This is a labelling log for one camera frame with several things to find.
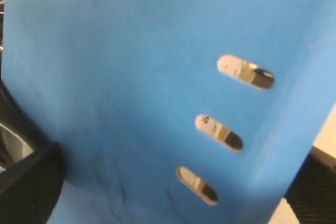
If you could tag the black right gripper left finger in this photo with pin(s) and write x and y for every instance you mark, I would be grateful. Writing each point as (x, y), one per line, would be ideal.
(32, 167)

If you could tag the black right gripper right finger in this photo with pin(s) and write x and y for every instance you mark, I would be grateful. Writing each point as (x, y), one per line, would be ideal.
(311, 194)

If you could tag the blue ring binder notebook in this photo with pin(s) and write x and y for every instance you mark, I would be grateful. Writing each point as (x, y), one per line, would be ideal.
(173, 111)

